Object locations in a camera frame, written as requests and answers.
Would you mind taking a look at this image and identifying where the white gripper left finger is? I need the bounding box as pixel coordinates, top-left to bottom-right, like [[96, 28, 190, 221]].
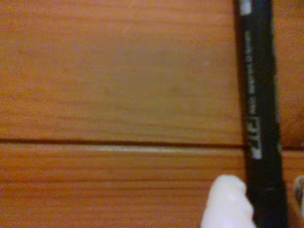
[[200, 174, 256, 228]]

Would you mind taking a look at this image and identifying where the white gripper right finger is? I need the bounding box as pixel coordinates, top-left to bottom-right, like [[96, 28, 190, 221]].
[[293, 175, 304, 212]]

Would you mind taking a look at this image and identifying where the black pen with red end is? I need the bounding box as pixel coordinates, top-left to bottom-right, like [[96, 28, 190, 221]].
[[234, 0, 289, 228]]

